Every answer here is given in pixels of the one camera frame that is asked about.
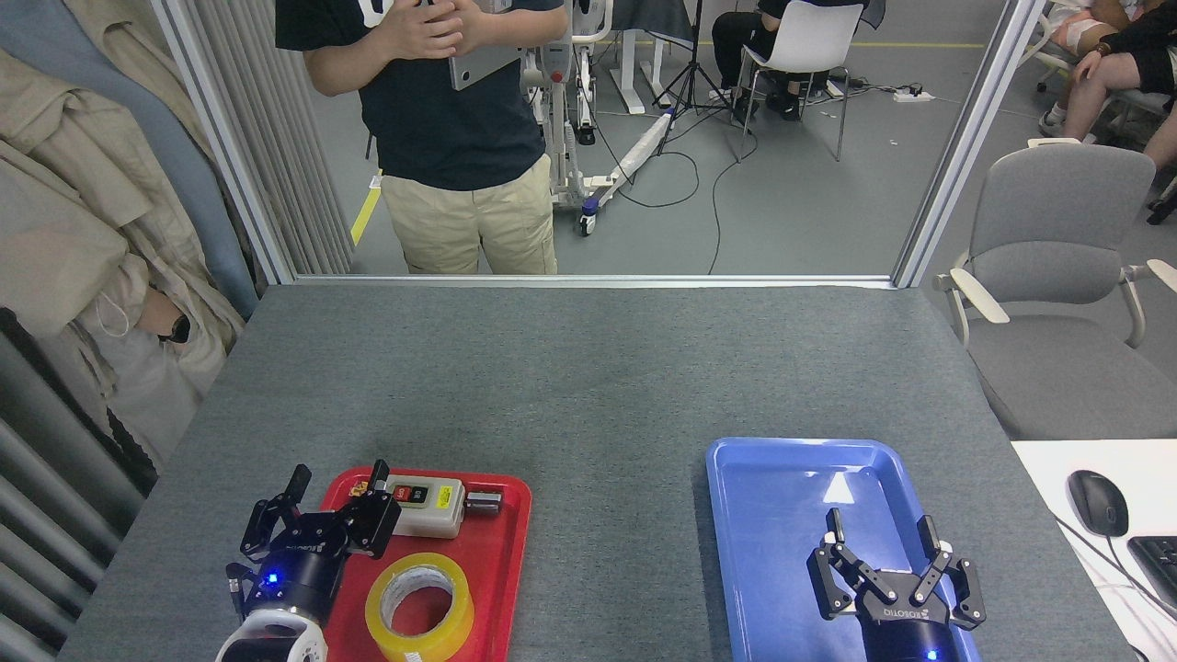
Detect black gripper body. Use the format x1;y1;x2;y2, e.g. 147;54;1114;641
228;536;349;622
855;593;962;662

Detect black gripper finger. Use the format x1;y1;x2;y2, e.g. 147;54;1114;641
240;464;318;562
317;459;404;560
910;515;988;632
807;508;897;620

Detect yellow tape roll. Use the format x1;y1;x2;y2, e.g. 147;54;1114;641
365;552;475;662

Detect silver tablet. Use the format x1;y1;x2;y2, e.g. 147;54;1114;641
449;42;526;92

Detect standing person's right hand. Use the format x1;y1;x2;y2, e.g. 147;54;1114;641
382;0;466;62

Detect standing person's left hand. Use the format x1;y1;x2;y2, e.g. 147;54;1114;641
432;0;498;57

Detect blue plastic tray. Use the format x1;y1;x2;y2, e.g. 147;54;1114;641
705;437;983;662

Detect white desk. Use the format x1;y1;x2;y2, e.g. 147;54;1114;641
1011;439;1177;662

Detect red plastic tray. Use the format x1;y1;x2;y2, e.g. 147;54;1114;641
317;466;533;662

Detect black computer mouse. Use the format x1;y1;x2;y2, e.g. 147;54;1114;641
1067;469;1130;539

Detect black keyboard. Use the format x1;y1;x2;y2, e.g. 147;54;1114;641
1126;535;1177;613

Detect dark grey ribbed panel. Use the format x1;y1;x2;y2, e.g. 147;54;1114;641
0;308;159;662

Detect beige coat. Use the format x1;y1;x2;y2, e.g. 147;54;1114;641
0;0;249;472

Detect grey armchair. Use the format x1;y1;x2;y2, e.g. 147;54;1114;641
932;138;1177;442

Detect grey slatted panel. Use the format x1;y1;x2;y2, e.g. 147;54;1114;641
188;0;356;278

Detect standing person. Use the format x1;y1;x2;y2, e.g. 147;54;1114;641
274;0;571;276

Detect white stand on wheels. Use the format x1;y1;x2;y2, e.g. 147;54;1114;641
520;0;679;238

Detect black tripod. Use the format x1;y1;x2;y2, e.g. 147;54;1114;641
651;0;738;157

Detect seated person black shorts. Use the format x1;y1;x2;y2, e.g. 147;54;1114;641
1038;0;1177;172

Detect white chair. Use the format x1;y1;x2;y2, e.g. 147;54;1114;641
733;0;866;164

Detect seated person in black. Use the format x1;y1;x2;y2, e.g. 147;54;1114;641
711;0;888;122

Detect seated person pink shorts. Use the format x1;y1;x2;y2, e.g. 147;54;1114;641
1046;0;1137;58

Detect beige switch box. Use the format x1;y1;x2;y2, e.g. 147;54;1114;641
384;474;467;540

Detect black mouse cable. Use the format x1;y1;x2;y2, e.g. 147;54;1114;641
1053;513;1177;628

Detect silver horizontal rail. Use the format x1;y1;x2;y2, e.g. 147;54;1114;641
292;273;898;291

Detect silver post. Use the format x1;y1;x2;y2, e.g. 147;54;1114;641
891;0;1050;290
152;0;298;287

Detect black looped floor cable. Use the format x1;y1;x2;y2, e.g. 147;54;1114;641
610;150;703;211

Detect white desk frame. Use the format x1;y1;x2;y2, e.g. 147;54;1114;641
607;0;700;117

